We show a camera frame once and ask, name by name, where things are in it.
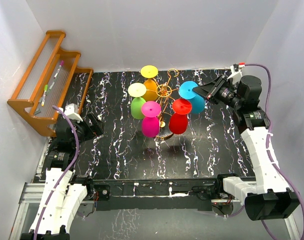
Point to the gold wire glass rack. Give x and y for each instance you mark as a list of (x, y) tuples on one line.
[(165, 100)]

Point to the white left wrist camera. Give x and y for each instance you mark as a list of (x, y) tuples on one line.
[(71, 111)]

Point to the red wine glass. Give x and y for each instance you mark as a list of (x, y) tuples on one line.
[(178, 121)]

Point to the pink wine glass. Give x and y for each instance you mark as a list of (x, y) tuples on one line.
[(150, 122)]

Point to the purple capped marker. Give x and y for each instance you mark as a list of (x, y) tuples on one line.
[(58, 70)]

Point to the wooden tiered shelf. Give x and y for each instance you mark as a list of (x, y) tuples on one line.
[(26, 99)]

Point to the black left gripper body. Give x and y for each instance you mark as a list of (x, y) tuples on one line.
[(86, 132)]

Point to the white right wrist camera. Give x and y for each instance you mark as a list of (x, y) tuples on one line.
[(236, 70)]

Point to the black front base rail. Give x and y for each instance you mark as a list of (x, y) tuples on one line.
[(162, 194)]

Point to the orange wine glass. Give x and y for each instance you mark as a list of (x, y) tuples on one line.
[(150, 72)]

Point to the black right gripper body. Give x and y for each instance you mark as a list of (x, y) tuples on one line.
[(223, 92)]

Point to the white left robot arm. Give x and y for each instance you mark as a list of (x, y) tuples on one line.
[(63, 191)]

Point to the green capped marker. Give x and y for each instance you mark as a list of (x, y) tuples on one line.
[(44, 95)]

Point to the blue wine glass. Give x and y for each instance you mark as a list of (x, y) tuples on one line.
[(186, 92)]

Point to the green wine glass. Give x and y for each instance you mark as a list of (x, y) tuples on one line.
[(136, 91)]

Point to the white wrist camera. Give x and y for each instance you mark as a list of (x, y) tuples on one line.
[(71, 111), (236, 70)]

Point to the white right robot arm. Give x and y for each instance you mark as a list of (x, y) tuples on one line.
[(271, 197)]

